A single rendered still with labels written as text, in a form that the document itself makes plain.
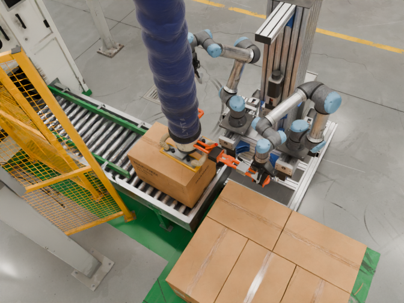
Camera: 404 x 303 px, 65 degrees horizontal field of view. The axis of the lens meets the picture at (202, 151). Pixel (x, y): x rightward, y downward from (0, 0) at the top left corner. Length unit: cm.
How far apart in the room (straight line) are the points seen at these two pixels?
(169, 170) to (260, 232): 88
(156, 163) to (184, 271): 86
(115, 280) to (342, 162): 262
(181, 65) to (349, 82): 325
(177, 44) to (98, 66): 366
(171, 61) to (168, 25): 20
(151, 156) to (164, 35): 129
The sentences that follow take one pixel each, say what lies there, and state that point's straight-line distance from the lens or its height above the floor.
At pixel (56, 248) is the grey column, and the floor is 78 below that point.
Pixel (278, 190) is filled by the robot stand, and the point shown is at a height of 21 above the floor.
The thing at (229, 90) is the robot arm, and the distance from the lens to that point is 250.
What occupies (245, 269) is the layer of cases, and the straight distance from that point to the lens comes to 259.
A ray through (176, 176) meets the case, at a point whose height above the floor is 95.
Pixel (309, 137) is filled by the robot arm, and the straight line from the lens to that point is 226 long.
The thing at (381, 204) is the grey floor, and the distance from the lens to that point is 366.
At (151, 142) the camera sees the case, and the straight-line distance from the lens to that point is 270.
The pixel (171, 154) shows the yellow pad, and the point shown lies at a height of 114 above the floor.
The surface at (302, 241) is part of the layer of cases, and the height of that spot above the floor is 54.
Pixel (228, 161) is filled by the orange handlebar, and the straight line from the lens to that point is 213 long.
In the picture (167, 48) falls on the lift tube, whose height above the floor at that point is 210.
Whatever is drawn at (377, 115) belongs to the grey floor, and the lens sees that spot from 435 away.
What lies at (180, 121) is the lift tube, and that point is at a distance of 199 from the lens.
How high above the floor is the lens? 304
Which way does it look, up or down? 55 degrees down
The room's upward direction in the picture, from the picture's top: 9 degrees counter-clockwise
